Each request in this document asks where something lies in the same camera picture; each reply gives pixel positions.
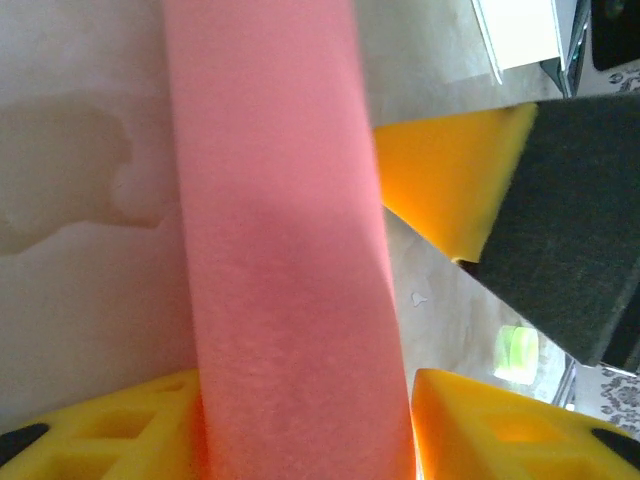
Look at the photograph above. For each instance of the green tape roll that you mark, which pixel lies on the green tape roll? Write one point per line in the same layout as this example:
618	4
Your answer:
517	350

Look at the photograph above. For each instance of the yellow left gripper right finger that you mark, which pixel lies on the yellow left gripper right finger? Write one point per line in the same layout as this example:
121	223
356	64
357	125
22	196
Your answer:
450	450

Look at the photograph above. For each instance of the white paperback book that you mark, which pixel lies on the white paperback book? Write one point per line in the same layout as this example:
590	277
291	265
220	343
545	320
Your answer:
520	30

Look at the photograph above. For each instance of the aluminium frame side rail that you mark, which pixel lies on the aluminium frame side rail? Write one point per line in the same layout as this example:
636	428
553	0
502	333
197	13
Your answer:
565	385

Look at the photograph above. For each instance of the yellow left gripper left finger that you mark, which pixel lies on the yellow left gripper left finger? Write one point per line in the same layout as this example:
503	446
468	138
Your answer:
60	460

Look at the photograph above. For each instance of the tiny white paper scrap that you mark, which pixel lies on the tiny white paper scrap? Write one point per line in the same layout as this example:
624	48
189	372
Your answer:
417	299

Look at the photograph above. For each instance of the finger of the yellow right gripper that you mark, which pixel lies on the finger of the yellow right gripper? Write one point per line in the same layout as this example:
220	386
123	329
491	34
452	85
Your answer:
560	225

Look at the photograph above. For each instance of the red translucent plastic sheet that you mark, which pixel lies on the red translucent plastic sheet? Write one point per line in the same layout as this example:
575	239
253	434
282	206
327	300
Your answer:
275	200

